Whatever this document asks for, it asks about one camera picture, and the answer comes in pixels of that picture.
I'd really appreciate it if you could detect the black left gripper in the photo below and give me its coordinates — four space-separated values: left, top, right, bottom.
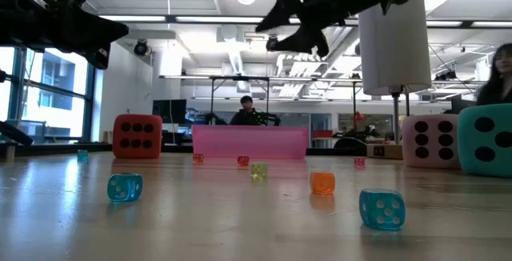
0 0 130 70

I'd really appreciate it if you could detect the large red foam die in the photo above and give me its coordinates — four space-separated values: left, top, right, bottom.
112 113 163 159

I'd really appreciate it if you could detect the pink translucent plastic bin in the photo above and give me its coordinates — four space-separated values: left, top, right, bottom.
191 124 310 160

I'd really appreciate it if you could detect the small green die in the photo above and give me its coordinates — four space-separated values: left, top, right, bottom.
250 162 269 180

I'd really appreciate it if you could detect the large pink foam die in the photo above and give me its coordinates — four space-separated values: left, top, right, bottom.
402 114 462 170

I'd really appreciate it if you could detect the large teal foam die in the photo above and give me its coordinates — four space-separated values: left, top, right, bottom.
457 103 512 179

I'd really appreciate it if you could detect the ceiling light strip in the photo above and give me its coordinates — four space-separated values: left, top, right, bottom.
175 15 265 24
98 14 167 23
426 20 463 28
471 21 512 29

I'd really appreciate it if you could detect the black computer monitor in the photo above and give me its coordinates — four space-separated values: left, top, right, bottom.
152 98 188 125
450 94 477 114

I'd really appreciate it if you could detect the white shade table lamp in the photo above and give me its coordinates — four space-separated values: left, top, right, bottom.
358 0 433 160

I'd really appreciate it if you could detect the person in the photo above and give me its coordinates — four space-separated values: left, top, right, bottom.
475 43 512 106
230 95 267 126

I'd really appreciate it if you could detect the black slanted bar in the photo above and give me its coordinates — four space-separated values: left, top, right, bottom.
0 120 34 147

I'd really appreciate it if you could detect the small orange die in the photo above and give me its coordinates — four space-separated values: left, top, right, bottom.
309 171 337 195

